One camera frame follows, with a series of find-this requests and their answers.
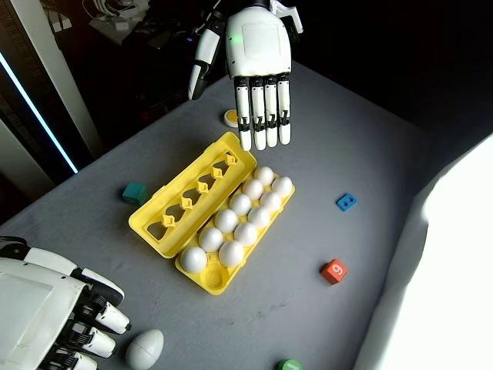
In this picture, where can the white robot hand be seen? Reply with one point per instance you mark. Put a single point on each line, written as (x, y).
(27, 308)
(258, 46)

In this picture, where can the white toy egg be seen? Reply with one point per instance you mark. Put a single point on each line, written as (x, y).
(210, 239)
(270, 201)
(253, 189)
(231, 253)
(144, 348)
(245, 234)
(259, 217)
(264, 175)
(193, 259)
(226, 220)
(282, 186)
(240, 204)

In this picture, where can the yellow egg carton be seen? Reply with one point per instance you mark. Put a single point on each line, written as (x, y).
(181, 200)

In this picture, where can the grey table cloth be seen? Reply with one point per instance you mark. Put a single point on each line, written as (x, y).
(327, 154)

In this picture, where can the teal toy block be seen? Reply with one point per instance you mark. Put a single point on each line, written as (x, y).
(134, 193)

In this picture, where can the blue two-hole toy block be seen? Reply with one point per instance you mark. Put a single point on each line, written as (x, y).
(346, 202)

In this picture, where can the glowing LED light strip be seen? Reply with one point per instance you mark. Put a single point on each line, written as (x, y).
(38, 112)

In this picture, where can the red number nine block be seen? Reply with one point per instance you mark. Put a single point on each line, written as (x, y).
(333, 271)

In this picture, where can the green toy block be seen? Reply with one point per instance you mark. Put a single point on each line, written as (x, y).
(289, 365)

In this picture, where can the bright white panel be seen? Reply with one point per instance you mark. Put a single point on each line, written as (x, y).
(450, 270)

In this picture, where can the white upright post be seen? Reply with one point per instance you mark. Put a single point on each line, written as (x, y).
(58, 69)

